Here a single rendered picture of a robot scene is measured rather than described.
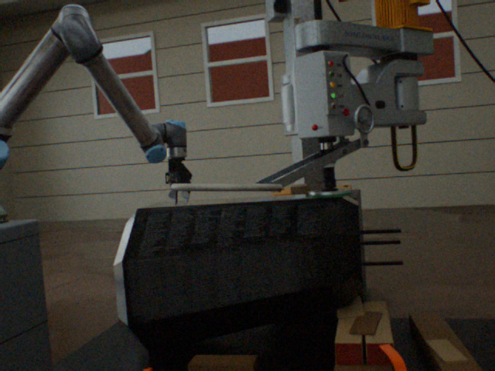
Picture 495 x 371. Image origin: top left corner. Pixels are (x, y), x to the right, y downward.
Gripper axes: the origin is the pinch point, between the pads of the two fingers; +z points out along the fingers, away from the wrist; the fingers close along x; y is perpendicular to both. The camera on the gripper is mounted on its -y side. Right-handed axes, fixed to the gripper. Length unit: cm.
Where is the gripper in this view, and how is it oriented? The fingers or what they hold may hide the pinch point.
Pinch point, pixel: (181, 202)
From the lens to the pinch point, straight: 243.1
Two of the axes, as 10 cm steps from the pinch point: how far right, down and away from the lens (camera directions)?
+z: 0.4, 10.0, 0.1
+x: 9.2, -0.3, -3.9
